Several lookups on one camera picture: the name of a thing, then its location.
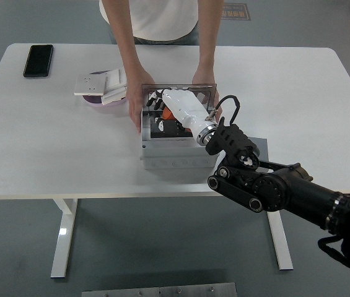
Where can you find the person's right hand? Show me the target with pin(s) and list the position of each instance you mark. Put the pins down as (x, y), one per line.
(134, 92)

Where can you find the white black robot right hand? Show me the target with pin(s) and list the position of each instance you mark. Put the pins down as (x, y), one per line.
(184, 105)

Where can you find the person's left hand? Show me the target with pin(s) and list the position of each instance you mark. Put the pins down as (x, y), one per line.
(205, 77)

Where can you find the smoky transparent box lid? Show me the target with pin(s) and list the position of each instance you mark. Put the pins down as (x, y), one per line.
(145, 94)

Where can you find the orange cylindrical battery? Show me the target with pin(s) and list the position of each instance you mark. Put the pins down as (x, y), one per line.
(168, 115)

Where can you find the grey electrical enclosure box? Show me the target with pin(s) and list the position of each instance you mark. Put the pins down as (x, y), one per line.
(174, 151)

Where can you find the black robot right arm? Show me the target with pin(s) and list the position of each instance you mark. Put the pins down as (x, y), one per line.
(280, 185)

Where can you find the person's left forearm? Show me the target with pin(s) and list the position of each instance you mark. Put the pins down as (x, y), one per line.
(208, 37)

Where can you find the person's right forearm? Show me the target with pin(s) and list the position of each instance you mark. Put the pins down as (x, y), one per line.
(125, 37)

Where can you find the white panel with grey edge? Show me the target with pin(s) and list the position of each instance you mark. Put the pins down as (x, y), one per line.
(112, 96)

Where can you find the purple bowl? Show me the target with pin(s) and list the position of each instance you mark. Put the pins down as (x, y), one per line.
(92, 101)

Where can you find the white socket panel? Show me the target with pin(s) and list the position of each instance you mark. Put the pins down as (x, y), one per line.
(89, 84)

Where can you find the dark floor sign yellow text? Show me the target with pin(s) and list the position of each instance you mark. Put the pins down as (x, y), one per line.
(236, 12)

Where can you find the person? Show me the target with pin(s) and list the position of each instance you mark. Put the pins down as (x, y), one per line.
(162, 18)

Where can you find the grey block holder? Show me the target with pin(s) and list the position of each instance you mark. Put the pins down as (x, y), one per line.
(259, 147)

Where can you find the black smartphone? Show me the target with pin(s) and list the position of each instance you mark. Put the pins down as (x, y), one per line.
(38, 60)

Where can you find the white table leg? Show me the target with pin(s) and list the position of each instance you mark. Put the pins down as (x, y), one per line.
(64, 235)
(281, 247)

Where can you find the grey metal plate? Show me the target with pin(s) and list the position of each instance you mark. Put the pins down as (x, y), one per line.
(162, 290)

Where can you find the white switch panel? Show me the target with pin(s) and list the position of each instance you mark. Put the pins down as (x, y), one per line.
(117, 77)

